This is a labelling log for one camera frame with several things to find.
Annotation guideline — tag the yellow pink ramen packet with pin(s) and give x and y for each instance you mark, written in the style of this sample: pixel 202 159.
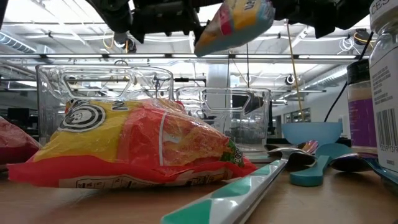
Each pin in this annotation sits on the yellow pink ramen packet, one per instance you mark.
pixel 236 28

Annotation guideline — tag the clear plastic bin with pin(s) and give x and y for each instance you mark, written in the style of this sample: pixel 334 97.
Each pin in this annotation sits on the clear plastic bin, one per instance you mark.
pixel 192 105
pixel 49 93

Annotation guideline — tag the white lid spice jar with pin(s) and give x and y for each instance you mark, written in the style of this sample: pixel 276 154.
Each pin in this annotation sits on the white lid spice jar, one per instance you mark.
pixel 384 93

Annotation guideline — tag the purple label spice jar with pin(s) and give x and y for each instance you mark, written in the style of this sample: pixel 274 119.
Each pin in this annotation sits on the purple label spice jar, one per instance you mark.
pixel 360 118

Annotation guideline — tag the orange yellow ramen packet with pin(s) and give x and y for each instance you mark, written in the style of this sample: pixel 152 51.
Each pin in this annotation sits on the orange yellow ramen packet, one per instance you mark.
pixel 93 140

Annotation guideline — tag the teal plastic spoon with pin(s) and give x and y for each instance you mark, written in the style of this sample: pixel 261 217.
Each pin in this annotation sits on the teal plastic spoon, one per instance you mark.
pixel 311 174

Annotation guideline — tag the red ramen packet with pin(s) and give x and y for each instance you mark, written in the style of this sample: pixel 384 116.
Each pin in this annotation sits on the red ramen packet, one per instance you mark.
pixel 15 143

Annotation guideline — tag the black ceiling-hung device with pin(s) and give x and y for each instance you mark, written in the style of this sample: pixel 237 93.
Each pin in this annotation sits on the black ceiling-hung device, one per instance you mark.
pixel 130 46
pixel 360 32

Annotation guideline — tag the long ceiling light bar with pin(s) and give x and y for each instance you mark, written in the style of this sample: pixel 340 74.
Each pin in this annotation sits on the long ceiling light bar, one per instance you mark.
pixel 140 56

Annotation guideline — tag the small round black device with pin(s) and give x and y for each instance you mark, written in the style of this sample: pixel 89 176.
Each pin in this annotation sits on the small round black device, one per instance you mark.
pixel 289 80

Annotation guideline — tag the black office monitor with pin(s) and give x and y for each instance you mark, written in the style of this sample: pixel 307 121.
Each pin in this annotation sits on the black office monitor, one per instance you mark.
pixel 256 104

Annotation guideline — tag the blue plastic bowl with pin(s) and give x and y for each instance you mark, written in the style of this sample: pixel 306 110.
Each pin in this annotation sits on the blue plastic bowl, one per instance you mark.
pixel 311 133

